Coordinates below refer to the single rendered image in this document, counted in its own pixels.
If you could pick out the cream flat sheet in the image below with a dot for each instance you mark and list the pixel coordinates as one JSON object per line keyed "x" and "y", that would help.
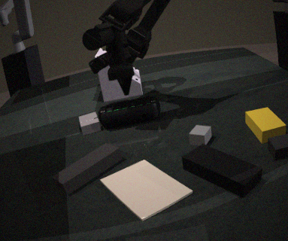
{"x": 144, "y": 189}

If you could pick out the yellow rectangular block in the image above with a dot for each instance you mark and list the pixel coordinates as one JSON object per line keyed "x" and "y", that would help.
{"x": 264, "y": 124}

